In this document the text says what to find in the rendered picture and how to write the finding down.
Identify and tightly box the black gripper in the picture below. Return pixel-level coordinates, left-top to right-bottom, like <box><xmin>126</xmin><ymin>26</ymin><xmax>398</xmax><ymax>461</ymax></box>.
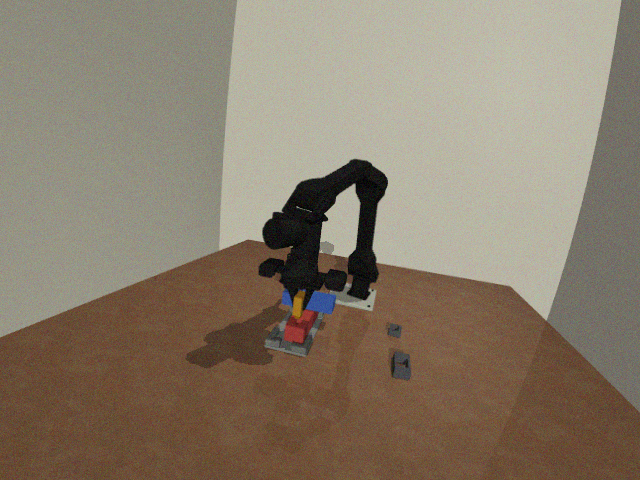
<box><xmin>259</xmin><ymin>244</ymin><xmax>347</xmax><ymax>311</ymax></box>

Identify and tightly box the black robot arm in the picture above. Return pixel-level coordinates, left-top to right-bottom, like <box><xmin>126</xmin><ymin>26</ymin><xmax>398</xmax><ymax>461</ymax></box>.
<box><xmin>262</xmin><ymin>159</ymin><xmax>388</xmax><ymax>300</ymax></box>

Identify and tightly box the yellow rectangular block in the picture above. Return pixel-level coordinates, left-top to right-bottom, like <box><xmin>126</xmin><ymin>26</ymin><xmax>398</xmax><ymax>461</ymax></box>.
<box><xmin>292</xmin><ymin>291</ymin><xmax>306</xmax><ymax>319</ymax></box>

